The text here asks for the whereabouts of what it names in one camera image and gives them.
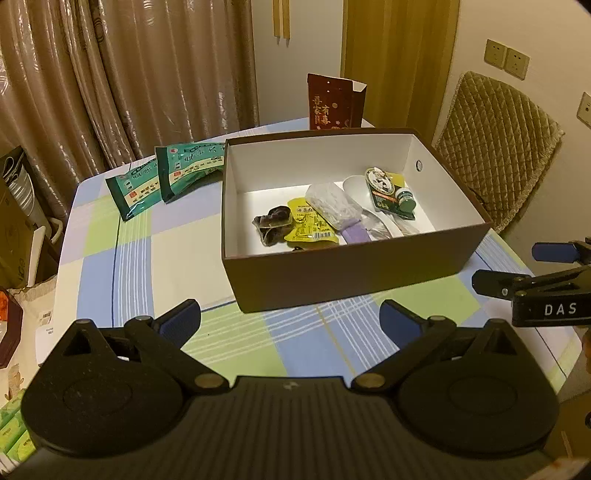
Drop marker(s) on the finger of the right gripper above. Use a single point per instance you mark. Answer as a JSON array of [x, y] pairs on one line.
[[563, 252], [503, 285]]

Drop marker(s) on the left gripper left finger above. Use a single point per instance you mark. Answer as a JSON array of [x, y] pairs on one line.
[[159, 342]]

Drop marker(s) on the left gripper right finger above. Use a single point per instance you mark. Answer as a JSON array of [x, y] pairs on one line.
[[416, 337]]

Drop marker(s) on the bag of cotton swabs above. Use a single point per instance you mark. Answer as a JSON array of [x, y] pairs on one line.
[[382, 226]]

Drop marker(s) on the purple cream tube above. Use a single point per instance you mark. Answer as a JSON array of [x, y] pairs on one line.
[[356, 234]]

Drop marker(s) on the green carded balm jar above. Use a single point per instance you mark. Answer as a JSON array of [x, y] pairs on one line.
[[390, 194]]

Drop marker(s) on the yellow snack packet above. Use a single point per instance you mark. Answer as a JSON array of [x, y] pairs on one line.
[[309, 227]]

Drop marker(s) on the dark velvet scrunchie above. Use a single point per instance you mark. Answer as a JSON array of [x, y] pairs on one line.
[[275, 225]]

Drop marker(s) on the white rice spoon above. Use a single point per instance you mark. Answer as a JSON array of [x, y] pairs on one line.
[[356, 187]]

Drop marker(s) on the clear floss pick box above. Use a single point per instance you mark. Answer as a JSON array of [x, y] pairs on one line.
[[334, 204]]

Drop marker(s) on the checked tablecloth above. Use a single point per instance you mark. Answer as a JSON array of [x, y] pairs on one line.
[[112, 270]]

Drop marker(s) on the quilted beige chair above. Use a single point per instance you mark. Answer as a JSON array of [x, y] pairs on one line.
[[500, 143]]

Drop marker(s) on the green snack packet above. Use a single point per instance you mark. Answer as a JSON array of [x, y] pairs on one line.
[[181, 166], [136, 190]]

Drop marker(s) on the cardboard boxes beside table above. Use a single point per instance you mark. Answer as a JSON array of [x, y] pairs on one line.
[[28, 254]]

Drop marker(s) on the brown cardboard box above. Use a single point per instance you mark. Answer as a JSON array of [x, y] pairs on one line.
[[266, 171]]

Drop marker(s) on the dark red gift bag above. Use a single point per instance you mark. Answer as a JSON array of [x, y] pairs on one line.
[[335, 103]]

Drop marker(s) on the yellow wooden door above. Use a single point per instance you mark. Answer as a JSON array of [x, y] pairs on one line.
[[402, 50]]

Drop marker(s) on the beige curtain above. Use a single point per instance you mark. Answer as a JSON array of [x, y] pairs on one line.
[[88, 86]]

